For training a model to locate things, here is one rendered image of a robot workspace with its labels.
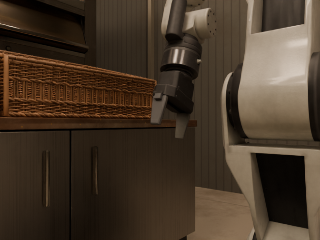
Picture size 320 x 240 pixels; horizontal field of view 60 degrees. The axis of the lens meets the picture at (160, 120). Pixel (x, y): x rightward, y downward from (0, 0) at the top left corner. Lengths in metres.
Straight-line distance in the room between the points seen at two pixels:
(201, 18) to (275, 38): 0.20
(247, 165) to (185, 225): 0.75
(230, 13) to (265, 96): 2.08
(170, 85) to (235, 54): 1.85
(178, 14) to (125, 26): 2.57
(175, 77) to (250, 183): 0.25
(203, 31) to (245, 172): 0.32
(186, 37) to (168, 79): 0.10
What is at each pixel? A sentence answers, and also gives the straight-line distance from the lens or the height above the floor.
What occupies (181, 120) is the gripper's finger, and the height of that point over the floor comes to 0.57.
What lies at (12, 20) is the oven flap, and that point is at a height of 0.99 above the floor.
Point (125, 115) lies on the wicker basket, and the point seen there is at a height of 0.59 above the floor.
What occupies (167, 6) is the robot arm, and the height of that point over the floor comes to 0.85.
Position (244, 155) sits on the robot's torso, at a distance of 0.51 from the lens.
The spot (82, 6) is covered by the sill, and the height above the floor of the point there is 1.16.
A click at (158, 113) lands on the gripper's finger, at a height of 0.59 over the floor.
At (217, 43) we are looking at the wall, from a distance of 2.49.
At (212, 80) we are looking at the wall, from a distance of 2.45.
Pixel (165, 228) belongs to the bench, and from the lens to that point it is 1.12.
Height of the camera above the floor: 0.57
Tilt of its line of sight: 1 degrees up
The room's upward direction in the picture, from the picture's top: straight up
